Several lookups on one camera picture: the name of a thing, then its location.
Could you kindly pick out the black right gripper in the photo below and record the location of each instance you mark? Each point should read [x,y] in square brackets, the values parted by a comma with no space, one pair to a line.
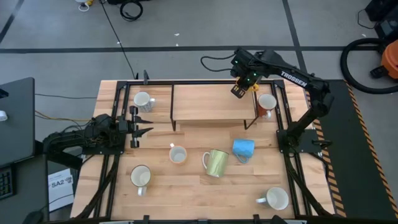
[244,63]

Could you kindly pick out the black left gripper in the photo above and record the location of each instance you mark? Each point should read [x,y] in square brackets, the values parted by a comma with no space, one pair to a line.
[134,124]

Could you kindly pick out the orange mug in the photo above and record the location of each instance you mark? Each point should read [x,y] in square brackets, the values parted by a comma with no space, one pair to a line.
[254,87]

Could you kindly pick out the blue-and-white patterned mug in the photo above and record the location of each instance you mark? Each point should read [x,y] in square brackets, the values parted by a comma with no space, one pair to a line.
[141,99]

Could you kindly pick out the yellow dotted mug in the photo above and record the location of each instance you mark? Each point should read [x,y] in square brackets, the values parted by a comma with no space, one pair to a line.
[178,154]

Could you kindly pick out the mustard yellow mug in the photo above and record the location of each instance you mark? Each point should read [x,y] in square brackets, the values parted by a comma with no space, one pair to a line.
[140,175]

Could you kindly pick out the light blue faceted mug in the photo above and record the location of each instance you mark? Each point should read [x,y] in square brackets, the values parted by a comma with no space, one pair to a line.
[244,147]

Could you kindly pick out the light green mug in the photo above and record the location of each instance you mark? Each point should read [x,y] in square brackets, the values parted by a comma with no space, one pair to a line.
[217,163]

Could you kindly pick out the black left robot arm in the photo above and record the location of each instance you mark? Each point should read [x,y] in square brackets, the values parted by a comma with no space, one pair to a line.
[77,137]

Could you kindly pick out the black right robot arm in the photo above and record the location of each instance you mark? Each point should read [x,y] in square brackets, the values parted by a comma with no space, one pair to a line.
[311,84]

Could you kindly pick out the wooden shelf riser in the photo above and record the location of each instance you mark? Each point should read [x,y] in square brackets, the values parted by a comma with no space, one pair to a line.
[211,105]

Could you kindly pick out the white printed paper sheet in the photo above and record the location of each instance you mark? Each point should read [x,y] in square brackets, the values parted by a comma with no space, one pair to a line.
[60,186]

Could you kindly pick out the grey desk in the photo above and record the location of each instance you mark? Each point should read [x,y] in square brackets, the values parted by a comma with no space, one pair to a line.
[31,193]

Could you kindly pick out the black hazard-striped floor mat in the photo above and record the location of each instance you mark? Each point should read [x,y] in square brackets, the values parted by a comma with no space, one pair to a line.
[351,155]

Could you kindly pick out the small white object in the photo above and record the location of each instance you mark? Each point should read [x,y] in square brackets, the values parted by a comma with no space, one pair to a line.
[2,116]

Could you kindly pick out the black keyboard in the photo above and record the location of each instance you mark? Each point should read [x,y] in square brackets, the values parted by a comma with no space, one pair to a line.
[6,183]

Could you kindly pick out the orange vacuum cleaner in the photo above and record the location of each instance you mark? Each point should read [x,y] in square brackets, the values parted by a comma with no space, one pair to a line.
[391,60]

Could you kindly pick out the black equipment case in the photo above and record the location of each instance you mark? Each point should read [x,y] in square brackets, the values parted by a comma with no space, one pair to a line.
[387,25]

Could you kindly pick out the black metal table frame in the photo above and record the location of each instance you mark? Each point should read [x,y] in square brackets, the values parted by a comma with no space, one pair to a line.
[199,82]

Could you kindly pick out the black frame clamp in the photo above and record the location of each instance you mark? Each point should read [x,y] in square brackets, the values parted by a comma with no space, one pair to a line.
[145,76]
[146,219]
[256,218]

